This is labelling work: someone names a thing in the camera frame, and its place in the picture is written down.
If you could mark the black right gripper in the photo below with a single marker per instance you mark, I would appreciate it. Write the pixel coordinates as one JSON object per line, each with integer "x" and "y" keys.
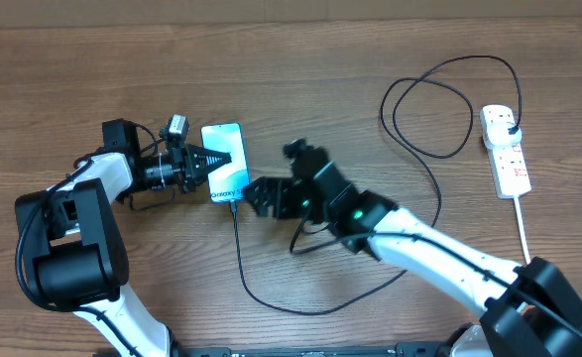
{"x": 281, "y": 185}

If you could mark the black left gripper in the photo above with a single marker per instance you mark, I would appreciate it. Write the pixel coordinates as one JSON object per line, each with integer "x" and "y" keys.
{"x": 194, "y": 174}

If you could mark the blue Samsung Galaxy phone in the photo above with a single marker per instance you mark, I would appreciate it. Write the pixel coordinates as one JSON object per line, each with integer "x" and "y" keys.
{"x": 227, "y": 182}

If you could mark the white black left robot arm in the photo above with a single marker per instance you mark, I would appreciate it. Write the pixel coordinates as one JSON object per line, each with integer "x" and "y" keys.
{"x": 70, "y": 256}

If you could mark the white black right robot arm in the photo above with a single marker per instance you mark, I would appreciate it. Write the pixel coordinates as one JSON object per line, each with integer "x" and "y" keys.
{"x": 523, "y": 310}

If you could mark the white charger plug adapter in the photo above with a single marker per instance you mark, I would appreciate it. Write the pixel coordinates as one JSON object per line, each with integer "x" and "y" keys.
{"x": 501, "y": 135}

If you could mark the white power strip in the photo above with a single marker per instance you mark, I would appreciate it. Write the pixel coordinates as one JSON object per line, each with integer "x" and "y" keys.
{"x": 508, "y": 164}

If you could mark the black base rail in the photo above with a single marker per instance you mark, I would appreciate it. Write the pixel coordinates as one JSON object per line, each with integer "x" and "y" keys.
{"x": 401, "y": 349}

